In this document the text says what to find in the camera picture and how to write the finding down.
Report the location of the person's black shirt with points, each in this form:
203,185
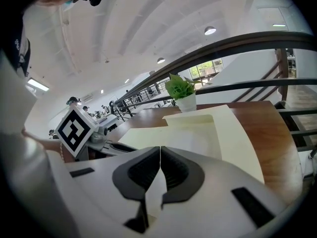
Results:
18,48

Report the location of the cream paper sheet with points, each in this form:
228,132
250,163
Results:
235,142

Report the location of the glass entrance door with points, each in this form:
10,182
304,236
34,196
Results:
205,69

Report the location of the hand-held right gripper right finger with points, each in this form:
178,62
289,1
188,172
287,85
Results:
183,175

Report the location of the dome ceiling lamp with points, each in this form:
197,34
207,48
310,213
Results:
210,30
161,60

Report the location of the rectangular ceiling light panel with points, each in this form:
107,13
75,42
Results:
37,84

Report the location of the long ceiling light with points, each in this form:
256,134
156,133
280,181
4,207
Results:
280,25

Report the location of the blue face mask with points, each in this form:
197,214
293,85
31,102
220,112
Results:
67,6

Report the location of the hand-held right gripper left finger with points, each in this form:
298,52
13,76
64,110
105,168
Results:
138,172

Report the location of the wooden table with hairpin legs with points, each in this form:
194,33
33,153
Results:
272,142

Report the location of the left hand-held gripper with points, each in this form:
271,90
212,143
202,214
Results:
74,130

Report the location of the person's left forearm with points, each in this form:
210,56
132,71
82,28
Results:
44,144

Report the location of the green plant in white pot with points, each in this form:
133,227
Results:
184,93

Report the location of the dark curved balcony railing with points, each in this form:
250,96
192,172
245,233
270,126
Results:
247,40

